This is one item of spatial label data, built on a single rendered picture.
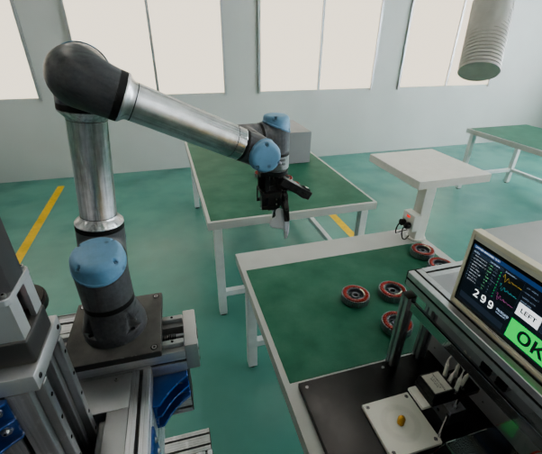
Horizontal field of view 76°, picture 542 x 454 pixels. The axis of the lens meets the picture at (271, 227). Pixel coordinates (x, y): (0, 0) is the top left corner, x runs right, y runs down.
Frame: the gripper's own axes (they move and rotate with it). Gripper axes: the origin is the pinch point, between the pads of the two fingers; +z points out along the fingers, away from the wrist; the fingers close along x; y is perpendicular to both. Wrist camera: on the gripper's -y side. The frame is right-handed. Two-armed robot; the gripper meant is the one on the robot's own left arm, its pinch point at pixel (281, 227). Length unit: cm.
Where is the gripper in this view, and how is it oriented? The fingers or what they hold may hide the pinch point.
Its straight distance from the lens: 111.9
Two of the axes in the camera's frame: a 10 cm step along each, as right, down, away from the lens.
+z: -0.1, 8.7, 4.9
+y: -9.7, 1.2, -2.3
